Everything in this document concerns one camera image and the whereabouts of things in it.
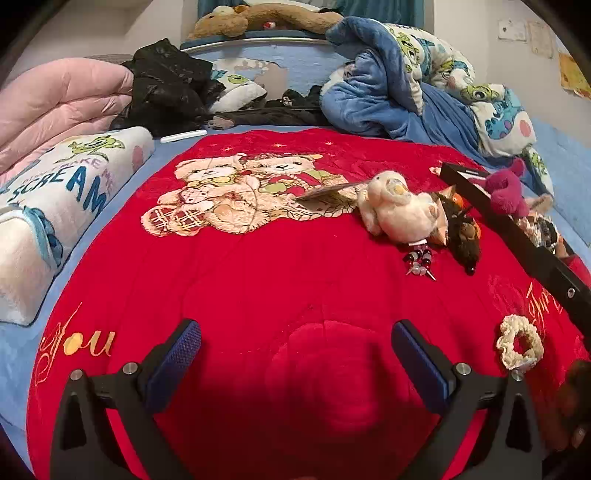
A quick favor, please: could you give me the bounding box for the blue bed headboard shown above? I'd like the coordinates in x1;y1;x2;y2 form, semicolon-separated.
180;30;356;104

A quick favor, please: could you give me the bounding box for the small white printed pillow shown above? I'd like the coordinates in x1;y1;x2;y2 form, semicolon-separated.
208;58;269;114

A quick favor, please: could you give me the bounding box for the dark brown fuzzy scrunchie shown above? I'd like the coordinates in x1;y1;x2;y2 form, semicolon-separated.
551;360;591;462

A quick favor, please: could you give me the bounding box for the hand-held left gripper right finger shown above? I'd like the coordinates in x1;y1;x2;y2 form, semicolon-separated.
391;320;546;480

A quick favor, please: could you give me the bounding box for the cream scrunchie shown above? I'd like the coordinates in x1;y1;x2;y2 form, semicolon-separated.
496;315;544;370

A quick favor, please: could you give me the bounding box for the long white printed pillow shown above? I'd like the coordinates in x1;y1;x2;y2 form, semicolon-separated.
0;126;156;326

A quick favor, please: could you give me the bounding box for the dark garment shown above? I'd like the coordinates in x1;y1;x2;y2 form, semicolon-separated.
205;85;333;130

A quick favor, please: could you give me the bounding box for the pink plush toy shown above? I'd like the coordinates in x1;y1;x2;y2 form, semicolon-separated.
478;158;532;217

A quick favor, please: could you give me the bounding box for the silver foil bag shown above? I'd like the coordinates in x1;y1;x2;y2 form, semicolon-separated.
294;181;365;204

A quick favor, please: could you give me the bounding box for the white stick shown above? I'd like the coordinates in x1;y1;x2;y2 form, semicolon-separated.
160;130;207;143

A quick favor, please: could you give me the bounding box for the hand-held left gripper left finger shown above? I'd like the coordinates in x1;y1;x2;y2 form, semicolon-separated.
50;318;202;480

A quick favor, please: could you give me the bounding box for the beaded keychain charm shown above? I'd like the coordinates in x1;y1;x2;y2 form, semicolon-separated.
404;247;437;282

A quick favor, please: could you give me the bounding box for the pink quilt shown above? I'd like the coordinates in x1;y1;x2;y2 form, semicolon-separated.
0;58;134;174

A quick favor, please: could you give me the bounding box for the red teddy bear print blanket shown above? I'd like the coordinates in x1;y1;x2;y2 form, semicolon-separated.
25;128;591;480

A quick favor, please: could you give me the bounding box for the pale wall paper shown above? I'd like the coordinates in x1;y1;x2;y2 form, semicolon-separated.
529;21;555;58

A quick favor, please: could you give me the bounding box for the blue monster print blanket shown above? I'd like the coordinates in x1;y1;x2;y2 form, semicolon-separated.
320;16;555;195

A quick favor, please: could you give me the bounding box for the dark brown plush toy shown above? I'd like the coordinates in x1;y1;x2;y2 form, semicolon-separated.
436;191;482;276

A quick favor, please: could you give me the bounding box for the white wall note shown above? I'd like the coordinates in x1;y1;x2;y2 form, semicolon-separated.
498;18;528;42

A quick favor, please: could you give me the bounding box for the black box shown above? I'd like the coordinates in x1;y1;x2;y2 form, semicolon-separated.
438;161;591;333

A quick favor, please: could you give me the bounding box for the black puffer jacket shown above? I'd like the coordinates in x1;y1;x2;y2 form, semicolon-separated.
109;38;227;138

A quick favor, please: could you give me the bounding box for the cream plush toy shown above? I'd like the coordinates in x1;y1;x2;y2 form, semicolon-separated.
356;171;446;244

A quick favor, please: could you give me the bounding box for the yellow wall poster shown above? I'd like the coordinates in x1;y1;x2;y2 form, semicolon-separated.
558;51;591;100

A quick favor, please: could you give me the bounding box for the brown plush dog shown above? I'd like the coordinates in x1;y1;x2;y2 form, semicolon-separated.
187;2;345;40

